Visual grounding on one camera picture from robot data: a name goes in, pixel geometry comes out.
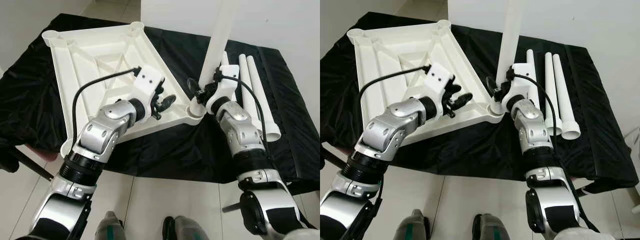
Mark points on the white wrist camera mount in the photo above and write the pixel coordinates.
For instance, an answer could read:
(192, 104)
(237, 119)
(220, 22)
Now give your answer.
(442, 75)
(150, 80)
(522, 84)
(227, 84)

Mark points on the grey left robot foot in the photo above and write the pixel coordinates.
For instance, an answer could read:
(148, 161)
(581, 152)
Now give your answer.
(415, 226)
(110, 227)

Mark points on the grey metal table leg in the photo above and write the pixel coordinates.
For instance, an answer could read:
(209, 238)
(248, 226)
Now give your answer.
(587, 188)
(232, 206)

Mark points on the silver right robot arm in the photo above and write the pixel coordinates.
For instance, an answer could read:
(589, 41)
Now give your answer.
(537, 140)
(245, 135)

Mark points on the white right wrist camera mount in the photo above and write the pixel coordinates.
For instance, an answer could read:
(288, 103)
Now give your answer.
(227, 84)
(522, 84)

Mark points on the black table cloth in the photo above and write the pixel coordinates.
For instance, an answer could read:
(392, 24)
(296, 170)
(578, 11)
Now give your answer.
(200, 155)
(495, 155)

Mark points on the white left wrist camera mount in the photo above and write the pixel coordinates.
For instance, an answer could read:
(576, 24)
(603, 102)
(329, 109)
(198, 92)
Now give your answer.
(442, 75)
(150, 80)

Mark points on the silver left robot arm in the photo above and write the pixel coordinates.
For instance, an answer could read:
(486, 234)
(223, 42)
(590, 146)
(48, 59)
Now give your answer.
(395, 130)
(105, 130)

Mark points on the white plastic table leg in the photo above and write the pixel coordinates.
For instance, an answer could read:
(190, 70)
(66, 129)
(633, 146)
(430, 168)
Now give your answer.
(532, 62)
(217, 45)
(245, 75)
(226, 57)
(562, 92)
(550, 80)
(257, 90)
(510, 40)

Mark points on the black metal table leg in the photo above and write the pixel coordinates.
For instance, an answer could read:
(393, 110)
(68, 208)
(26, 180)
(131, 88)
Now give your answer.
(32, 164)
(331, 157)

